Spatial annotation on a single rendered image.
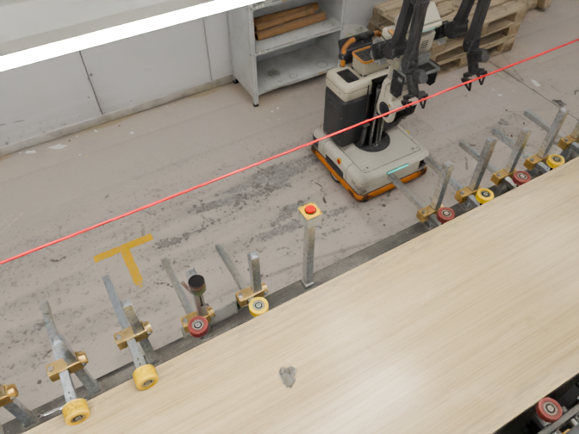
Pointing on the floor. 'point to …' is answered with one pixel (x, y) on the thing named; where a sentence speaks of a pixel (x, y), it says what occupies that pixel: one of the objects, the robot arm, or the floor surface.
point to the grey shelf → (283, 46)
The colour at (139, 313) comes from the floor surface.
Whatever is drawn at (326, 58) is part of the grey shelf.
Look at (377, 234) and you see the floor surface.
